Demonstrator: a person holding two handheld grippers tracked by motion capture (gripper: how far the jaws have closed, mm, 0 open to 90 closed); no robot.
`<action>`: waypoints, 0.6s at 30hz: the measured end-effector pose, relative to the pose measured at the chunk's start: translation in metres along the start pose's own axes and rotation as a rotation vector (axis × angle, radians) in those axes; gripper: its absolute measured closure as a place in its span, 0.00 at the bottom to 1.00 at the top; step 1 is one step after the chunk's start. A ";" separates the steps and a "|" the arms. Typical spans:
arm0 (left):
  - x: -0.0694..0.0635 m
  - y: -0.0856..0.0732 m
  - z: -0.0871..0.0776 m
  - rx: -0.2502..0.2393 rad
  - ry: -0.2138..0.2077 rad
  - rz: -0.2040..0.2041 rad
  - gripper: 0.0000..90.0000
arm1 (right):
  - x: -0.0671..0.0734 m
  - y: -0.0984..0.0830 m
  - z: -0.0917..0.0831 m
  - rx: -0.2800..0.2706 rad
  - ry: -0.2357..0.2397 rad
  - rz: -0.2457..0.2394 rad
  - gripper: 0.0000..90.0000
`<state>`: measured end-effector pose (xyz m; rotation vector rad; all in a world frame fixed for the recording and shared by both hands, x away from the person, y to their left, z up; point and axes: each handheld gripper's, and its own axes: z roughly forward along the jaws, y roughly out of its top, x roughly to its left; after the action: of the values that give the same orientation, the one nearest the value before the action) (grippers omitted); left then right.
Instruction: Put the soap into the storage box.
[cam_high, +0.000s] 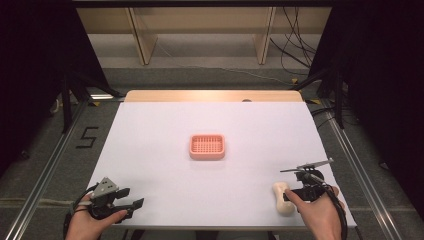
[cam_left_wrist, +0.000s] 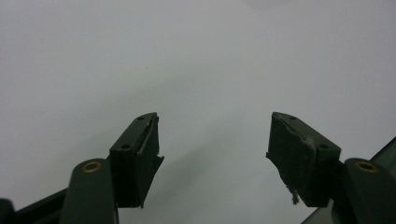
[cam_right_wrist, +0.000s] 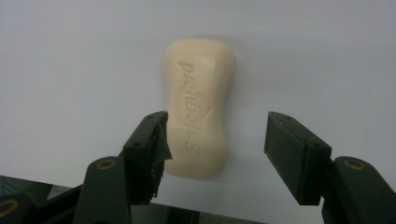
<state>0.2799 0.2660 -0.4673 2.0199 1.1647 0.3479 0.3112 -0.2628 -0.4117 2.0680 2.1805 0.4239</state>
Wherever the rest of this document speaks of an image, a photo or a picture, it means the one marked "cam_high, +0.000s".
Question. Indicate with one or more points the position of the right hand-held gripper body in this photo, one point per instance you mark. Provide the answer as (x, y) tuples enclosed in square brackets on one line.
[(311, 193)]

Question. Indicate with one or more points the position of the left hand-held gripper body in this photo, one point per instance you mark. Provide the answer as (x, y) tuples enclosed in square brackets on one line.
[(104, 188)]

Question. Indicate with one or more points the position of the white bone-shaped soap bar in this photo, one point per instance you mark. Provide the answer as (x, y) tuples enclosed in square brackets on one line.
[(283, 206)]

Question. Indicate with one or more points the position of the pink slotted soap dish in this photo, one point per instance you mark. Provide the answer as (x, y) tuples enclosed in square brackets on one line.
[(207, 146)]

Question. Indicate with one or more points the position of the person's right hand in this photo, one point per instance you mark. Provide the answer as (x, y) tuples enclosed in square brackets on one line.
[(318, 216)]

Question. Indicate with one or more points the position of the person's left hand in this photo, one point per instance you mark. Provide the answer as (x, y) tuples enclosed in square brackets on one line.
[(85, 228)]

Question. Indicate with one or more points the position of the white table cover sheet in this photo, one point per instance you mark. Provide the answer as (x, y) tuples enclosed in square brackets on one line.
[(206, 186)]

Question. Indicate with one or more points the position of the black metal stand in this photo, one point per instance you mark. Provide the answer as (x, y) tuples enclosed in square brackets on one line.
[(68, 100), (338, 96)]

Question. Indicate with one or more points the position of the light wooden table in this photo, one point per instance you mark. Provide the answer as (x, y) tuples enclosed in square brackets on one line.
[(206, 96)]

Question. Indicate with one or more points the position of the beige wooden furniture leg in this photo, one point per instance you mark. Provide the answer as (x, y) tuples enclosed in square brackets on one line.
[(143, 36), (264, 36)]

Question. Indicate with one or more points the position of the aluminium floor rail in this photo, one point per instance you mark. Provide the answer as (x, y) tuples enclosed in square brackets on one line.
[(363, 176), (43, 180)]

